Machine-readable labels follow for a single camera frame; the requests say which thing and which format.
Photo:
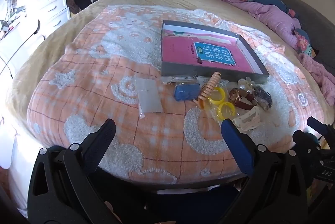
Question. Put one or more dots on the grey box with pink lining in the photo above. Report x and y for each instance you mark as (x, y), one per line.
(183, 56)

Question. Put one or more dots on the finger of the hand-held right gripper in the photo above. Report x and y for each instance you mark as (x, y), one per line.
(305, 140)
(318, 124)

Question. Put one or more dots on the orange checked white blanket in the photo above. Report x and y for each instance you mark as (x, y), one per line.
(104, 64)

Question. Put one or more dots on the pink fluffy blanket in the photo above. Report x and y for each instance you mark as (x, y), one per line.
(322, 77)

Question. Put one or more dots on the brown fluffy cloth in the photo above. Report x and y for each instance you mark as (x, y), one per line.
(71, 3)

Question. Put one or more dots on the white earring card in bag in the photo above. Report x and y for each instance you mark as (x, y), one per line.
(148, 95)

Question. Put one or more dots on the cream claw hair clip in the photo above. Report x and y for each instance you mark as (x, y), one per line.
(247, 119)

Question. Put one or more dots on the clear plastic bag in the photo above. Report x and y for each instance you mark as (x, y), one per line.
(213, 111)

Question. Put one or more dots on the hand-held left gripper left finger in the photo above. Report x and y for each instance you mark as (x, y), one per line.
(102, 138)

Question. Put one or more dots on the grey headboard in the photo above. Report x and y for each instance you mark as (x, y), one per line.
(314, 22)

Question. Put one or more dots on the blue rectangular case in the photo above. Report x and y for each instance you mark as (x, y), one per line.
(184, 93)

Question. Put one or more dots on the pearl flower hair clip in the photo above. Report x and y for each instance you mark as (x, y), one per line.
(246, 82)

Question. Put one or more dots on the white desk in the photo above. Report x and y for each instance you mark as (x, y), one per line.
(15, 40)

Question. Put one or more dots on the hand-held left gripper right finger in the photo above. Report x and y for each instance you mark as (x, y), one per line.
(235, 144)

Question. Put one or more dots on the orange spiral hair clip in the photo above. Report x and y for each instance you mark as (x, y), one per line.
(206, 90)

